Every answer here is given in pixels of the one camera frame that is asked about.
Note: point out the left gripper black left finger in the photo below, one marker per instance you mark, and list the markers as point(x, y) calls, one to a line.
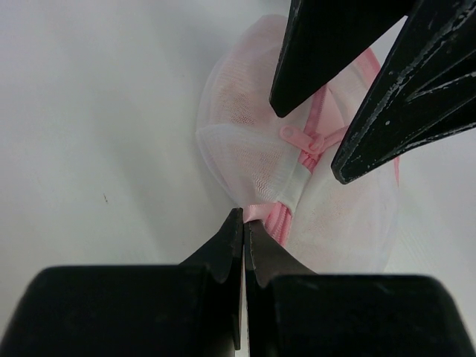
point(189, 309)

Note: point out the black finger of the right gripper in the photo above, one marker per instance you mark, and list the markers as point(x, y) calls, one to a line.
point(324, 37)
point(424, 92)

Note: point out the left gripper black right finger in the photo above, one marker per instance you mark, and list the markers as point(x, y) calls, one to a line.
point(293, 311)

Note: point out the pink trimmed mesh laundry bag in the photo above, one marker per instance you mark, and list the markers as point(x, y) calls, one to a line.
point(278, 170)

